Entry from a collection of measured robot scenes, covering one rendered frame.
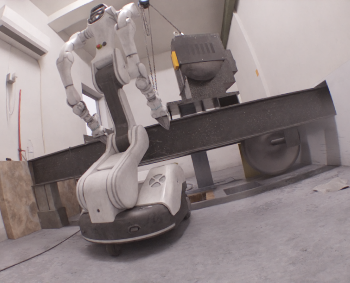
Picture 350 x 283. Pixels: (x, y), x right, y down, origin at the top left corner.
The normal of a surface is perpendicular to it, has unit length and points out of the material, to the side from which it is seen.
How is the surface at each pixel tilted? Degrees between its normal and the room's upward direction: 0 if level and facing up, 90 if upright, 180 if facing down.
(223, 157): 90
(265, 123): 90
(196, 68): 90
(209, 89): 90
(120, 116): 110
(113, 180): 61
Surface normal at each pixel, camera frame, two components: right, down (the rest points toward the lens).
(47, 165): -0.13, -0.07
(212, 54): 0.12, -0.13
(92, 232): -0.45, 0.00
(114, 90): -0.18, 0.30
